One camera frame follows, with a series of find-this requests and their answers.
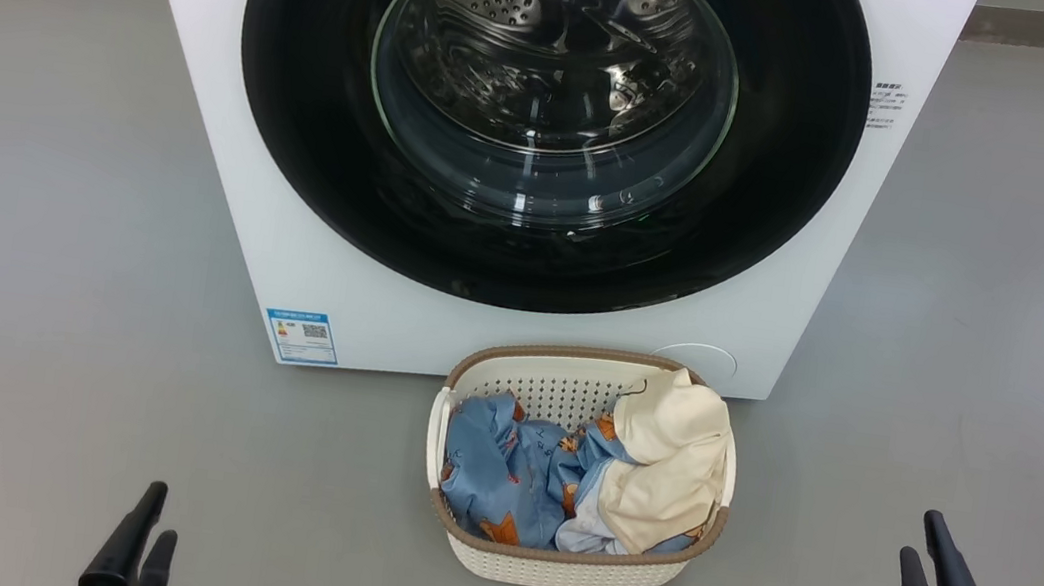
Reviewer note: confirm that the stainless steel washing machine drum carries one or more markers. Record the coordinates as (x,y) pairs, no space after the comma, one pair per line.
(536,33)

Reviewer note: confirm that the cream garment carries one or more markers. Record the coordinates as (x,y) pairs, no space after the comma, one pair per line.
(671,464)

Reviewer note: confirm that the white front-load washing machine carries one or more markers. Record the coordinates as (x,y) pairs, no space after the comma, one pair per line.
(199,140)

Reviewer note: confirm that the round grey washing machine door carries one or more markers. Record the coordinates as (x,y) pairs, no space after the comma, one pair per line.
(305,103)

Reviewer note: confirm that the clear warning text sticker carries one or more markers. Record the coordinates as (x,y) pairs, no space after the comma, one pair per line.
(887,104)

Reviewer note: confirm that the cream basket with brown rim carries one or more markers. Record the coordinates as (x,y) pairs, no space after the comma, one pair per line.
(547,564)

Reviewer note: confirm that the round white filter cover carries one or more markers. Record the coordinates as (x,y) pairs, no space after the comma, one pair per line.
(715,361)

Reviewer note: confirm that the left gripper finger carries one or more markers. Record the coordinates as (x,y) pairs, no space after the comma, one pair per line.
(115,562)
(154,577)

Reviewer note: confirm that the blue energy label sticker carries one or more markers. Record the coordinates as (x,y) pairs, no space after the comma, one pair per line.
(302,337)

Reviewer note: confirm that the blue printed garment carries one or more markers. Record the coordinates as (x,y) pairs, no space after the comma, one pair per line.
(498,476)

